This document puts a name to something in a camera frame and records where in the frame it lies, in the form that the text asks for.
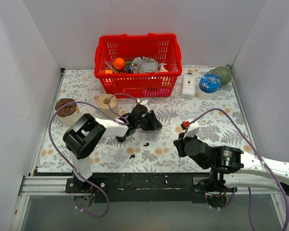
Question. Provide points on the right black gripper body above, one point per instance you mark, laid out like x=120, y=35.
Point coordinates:
x=178, y=145

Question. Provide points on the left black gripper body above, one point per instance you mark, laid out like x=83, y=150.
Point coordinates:
x=151, y=120

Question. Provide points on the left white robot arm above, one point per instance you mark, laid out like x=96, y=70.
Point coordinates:
x=82, y=138

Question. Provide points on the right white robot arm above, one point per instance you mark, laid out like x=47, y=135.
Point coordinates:
x=231, y=167

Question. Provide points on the floral patterned table mat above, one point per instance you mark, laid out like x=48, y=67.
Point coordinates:
x=161, y=155

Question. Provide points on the beige paper roll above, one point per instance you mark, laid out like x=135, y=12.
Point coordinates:
x=108, y=104

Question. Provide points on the red plastic shopping basket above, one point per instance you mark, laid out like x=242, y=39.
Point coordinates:
x=164, y=48

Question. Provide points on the crumpled silver foil bag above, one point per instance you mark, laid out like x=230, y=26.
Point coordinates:
x=142, y=65

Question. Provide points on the white rectangular bottle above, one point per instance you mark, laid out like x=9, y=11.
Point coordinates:
x=188, y=86

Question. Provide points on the orange fruit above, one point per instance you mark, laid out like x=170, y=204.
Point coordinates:
x=119, y=63

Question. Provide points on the blue-lidded white jar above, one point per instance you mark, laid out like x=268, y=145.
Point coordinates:
x=208, y=86

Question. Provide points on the brown-topped paper cup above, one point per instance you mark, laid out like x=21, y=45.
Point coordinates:
x=70, y=114

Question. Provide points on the green textured ball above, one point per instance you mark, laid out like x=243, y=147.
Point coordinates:
x=224, y=74

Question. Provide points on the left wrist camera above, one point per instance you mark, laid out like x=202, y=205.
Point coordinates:
x=143, y=102

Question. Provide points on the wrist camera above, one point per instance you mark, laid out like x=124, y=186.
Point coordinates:
x=143, y=102
x=190, y=129

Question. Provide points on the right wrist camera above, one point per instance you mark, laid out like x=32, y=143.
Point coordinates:
x=190, y=129

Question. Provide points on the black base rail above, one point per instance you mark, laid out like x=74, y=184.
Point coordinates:
x=147, y=187

